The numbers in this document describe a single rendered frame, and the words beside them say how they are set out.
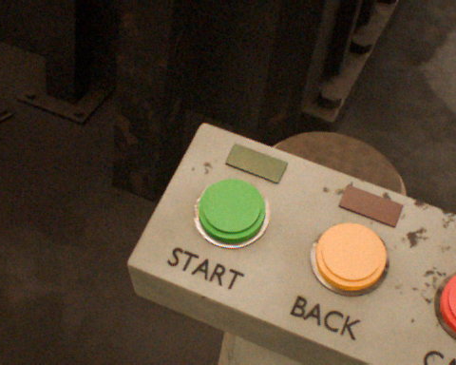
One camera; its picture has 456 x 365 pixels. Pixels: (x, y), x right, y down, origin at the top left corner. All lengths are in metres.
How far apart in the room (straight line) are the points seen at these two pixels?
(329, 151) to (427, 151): 0.91
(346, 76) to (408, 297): 1.13
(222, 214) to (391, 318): 0.11
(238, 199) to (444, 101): 1.26
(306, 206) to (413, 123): 1.15
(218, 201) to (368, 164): 0.22
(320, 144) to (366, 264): 0.23
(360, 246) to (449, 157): 1.11
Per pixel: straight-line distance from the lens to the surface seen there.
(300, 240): 0.50
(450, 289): 0.49
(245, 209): 0.49
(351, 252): 0.49
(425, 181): 1.52
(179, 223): 0.50
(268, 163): 0.52
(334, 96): 1.50
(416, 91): 1.74
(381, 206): 0.51
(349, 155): 0.69
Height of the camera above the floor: 0.95
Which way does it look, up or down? 43 degrees down
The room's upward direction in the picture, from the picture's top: 10 degrees clockwise
